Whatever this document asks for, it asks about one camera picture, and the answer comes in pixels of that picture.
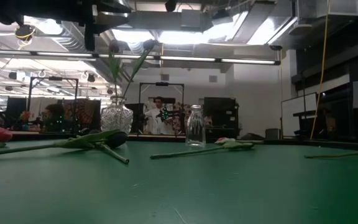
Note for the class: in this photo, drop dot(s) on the grey bin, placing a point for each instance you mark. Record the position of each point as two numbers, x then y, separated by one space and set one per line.
272 133

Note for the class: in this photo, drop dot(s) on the ribbed silver air duct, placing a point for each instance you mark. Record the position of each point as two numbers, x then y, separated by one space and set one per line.
73 37

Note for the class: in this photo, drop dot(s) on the wall vent grille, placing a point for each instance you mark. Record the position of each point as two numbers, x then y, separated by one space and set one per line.
165 77
213 78

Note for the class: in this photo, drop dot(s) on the green table mat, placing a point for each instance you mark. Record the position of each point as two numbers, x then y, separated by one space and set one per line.
179 193

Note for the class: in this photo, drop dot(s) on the black chair back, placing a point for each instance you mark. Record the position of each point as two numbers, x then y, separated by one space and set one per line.
252 137

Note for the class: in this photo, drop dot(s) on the purple artificial tulip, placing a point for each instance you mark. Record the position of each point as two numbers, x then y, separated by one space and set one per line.
149 44
337 155
114 46

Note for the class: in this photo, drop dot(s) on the background flower bouquet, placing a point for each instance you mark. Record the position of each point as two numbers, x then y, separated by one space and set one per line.
25 118

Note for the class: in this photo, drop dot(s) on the black ceiling camera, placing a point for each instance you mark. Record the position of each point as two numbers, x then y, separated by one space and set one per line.
275 47

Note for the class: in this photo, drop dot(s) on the black cabinet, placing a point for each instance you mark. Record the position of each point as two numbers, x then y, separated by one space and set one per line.
221 115

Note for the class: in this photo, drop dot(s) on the small clear bottle vase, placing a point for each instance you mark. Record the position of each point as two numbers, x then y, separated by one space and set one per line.
195 127

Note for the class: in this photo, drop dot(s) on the textured round crystal vase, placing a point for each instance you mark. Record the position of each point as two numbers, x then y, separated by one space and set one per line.
117 119

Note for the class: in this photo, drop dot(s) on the dark patterned cloth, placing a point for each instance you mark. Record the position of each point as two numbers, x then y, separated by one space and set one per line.
87 113

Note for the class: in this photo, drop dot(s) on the whiteboard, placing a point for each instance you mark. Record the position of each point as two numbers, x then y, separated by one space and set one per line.
297 115

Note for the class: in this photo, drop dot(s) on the black station frame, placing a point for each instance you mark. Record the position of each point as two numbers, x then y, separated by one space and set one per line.
54 78
162 84

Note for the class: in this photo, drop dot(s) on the black monitor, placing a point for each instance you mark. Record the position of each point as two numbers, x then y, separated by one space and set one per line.
15 107

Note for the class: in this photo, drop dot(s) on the person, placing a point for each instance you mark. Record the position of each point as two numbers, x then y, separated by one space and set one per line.
155 123
53 115

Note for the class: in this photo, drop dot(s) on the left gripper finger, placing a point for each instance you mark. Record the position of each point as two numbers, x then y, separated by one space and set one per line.
104 23
113 4

